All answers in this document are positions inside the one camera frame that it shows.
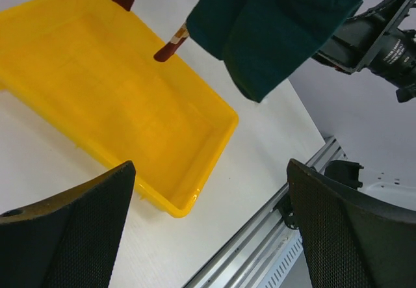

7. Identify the dark teal sock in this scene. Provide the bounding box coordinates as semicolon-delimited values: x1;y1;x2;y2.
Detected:
186;0;362;103

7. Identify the aluminium table edge rail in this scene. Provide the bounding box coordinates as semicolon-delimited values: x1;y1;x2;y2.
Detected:
183;135;348;288

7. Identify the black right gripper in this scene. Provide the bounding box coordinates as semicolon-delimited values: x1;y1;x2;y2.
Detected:
312;0;415;103

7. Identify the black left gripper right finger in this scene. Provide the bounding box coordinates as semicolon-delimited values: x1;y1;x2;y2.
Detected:
287;159;415;287

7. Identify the yellow plastic tray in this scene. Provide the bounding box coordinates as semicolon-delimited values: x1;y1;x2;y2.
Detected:
1;0;238;218

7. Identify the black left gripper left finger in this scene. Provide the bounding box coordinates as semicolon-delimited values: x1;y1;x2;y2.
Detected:
1;161;136;287

